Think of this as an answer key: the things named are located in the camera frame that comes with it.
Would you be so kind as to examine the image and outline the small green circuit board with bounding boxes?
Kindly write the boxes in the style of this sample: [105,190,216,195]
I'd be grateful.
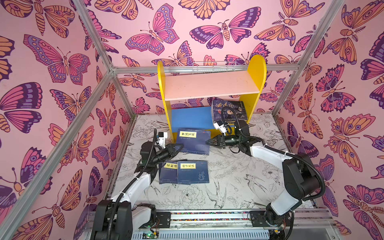
[142,232,159,240]

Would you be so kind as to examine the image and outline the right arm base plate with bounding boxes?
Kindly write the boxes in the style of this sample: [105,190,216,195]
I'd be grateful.
[248,210,294,228]

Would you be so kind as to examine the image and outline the navy book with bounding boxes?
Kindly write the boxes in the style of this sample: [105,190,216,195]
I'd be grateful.
[159,161,178,184]
[177,129,211,155]
[178,160,210,185]

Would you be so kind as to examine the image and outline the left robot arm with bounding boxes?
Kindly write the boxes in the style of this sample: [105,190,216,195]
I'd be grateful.
[90,130,184,240]

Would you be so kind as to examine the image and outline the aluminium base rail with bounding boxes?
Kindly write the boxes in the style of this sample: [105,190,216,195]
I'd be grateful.
[131,209,343,240]

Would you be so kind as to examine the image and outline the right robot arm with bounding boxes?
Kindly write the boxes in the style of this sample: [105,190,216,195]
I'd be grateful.
[206,121,326,226]

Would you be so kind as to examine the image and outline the yellow pink blue bookshelf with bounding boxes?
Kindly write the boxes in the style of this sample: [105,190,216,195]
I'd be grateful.
[157,55,267,143]

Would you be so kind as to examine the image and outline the dark blue portrait book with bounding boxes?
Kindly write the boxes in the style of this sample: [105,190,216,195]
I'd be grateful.
[211,99,248,123]

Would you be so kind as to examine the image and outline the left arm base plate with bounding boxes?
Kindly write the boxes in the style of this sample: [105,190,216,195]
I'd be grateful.
[132,211,171,230]

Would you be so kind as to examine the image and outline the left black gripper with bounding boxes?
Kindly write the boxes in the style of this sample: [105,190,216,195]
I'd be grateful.
[150,144,183,168]

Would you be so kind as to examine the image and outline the aluminium frame bars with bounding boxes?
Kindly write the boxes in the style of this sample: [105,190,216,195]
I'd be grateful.
[0,0,346,240]

